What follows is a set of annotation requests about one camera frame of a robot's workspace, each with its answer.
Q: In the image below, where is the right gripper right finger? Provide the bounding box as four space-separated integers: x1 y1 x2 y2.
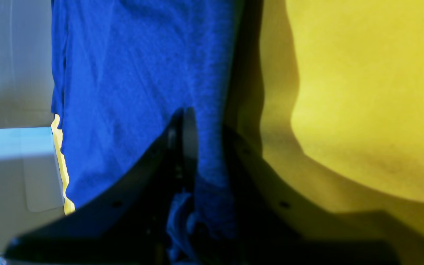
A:
194 123 424 265

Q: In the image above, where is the navy blue long-sleeve shirt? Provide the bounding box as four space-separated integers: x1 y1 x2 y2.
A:
51 0 244 265

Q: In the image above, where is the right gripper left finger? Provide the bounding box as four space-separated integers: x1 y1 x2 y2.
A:
4 107 198 265

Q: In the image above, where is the yellow table cloth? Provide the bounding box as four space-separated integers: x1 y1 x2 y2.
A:
51 0 424 265

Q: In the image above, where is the cardboard box bottom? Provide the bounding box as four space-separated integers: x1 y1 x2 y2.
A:
0 0 64 260

